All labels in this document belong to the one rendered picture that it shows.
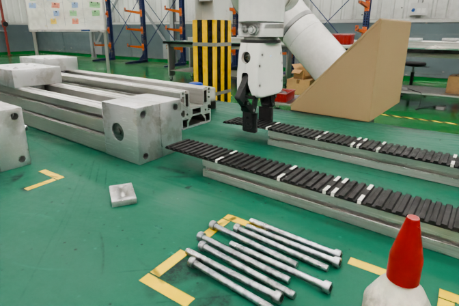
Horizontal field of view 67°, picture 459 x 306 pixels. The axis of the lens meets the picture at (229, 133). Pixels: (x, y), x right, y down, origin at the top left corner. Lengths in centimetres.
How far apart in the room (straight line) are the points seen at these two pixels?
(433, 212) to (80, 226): 38
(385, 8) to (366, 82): 735
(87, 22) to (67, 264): 607
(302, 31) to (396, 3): 717
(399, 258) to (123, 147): 48
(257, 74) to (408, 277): 47
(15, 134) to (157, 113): 22
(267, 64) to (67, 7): 604
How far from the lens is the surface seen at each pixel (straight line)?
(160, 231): 40
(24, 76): 91
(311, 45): 103
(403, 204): 42
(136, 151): 58
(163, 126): 60
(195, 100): 82
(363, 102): 90
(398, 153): 58
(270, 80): 66
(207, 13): 412
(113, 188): 49
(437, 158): 59
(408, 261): 21
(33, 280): 37
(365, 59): 88
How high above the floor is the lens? 99
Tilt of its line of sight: 17 degrees down
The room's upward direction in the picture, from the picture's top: straight up
